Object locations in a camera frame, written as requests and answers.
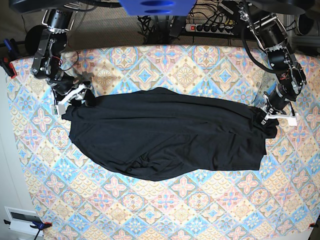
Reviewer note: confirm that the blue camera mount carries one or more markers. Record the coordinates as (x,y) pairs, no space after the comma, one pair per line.
(157,7)

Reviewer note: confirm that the black round speaker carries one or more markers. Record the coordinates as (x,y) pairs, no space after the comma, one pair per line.
(32,39)

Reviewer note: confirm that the black t-shirt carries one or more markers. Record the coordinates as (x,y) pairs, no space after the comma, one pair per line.
(158,134)

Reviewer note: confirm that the white power strip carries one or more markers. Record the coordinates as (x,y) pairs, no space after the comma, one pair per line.
(208,28)

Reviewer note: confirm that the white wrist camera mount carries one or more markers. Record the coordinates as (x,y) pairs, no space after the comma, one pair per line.
(273,109)
(76,96)

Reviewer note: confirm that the red black clamp upper left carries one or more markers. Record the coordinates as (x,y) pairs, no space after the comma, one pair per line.
(6,61)

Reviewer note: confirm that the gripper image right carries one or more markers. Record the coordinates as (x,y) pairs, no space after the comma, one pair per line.
(286,93)

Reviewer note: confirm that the orange clamp lower right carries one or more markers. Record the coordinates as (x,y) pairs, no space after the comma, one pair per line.
(314,225)

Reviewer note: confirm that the white round device upper right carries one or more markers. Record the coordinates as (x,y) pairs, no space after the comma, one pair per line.
(304,24)

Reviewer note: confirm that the white wall vent box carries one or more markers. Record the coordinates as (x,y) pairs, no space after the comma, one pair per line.
(21,220)

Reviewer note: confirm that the blue clamp lower left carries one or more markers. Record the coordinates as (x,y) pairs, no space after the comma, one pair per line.
(40,226)

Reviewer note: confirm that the patterned tablecloth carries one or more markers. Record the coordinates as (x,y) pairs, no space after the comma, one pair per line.
(83,201)

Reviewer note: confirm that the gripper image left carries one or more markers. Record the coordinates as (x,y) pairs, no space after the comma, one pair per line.
(64,84)

